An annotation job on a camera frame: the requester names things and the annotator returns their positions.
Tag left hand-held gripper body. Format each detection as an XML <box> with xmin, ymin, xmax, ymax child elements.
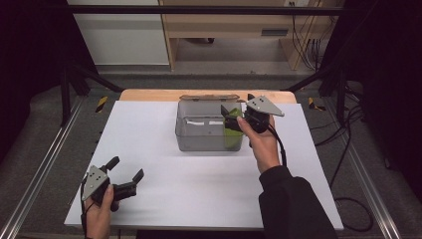
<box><xmin>81</xmin><ymin>164</ymin><xmax>138</xmax><ymax>213</ymax></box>

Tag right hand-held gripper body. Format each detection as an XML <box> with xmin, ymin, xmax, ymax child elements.
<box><xmin>238</xmin><ymin>94</ymin><xmax>286</xmax><ymax>134</ymax></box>

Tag transparent grey plastic box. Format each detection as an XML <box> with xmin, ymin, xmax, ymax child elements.
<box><xmin>174</xmin><ymin>94</ymin><xmax>246</xmax><ymax>153</ymax></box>

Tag person's left hand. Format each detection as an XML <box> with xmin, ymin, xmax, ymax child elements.
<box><xmin>84</xmin><ymin>184</ymin><xmax>115</xmax><ymax>234</ymax></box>

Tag person's right hand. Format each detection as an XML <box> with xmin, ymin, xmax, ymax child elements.
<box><xmin>236</xmin><ymin>115</ymin><xmax>282</xmax><ymax>174</ymax></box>

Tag white board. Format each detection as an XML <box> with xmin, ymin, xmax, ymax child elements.
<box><xmin>64</xmin><ymin>100</ymin><xmax>344</xmax><ymax>232</ymax></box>

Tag wooden table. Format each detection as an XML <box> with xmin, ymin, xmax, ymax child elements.
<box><xmin>118</xmin><ymin>88</ymin><xmax>298</xmax><ymax>105</ymax></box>

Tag light wooden desk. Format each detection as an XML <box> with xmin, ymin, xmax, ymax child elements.
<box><xmin>158</xmin><ymin>0</ymin><xmax>346</xmax><ymax>72</ymax></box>

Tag white cabinet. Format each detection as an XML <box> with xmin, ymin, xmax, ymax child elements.
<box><xmin>66</xmin><ymin>0</ymin><xmax>170</xmax><ymax>66</ymax></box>

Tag black curtain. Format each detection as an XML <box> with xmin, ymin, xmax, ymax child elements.
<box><xmin>317</xmin><ymin>0</ymin><xmax>422</xmax><ymax>195</ymax></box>
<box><xmin>0</xmin><ymin>0</ymin><xmax>98</xmax><ymax>163</ymax></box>

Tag left hand-held gripper cable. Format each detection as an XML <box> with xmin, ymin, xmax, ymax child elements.
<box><xmin>80</xmin><ymin>178</ymin><xmax>89</xmax><ymax>239</ymax></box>

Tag aluminium rail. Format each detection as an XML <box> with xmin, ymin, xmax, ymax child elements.
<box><xmin>321</xmin><ymin>99</ymin><xmax>403</xmax><ymax>239</ymax></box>
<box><xmin>0</xmin><ymin>96</ymin><xmax>85</xmax><ymax>239</ymax></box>

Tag hanging black cables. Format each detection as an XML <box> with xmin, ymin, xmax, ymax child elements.
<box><xmin>291</xmin><ymin>2</ymin><xmax>324</xmax><ymax>72</ymax></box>

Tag black frame strut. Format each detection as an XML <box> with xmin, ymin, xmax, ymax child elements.
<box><xmin>281</xmin><ymin>63</ymin><xmax>350</xmax><ymax>124</ymax></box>
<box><xmin>59</xmin><ymin>62</ymin><xmax>124</xmax><ymax>127</ymax></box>

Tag black floor cables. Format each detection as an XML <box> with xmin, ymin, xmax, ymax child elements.
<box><xmin>313</xmin><ymin>83</ymin><xmax>367</xmax><ymax>183</ymax></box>

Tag black horizontal frame bar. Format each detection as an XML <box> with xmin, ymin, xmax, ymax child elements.
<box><xmin>65</xmin><ymin>4</ymin><xmax>346</xmax><ymax>16</ymax></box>

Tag black floor cable loop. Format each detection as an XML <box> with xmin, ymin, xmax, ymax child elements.
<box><xmin>332</xmin><ymin>196</ymin><xmax>375</xmax><ymax>233</ymax></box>

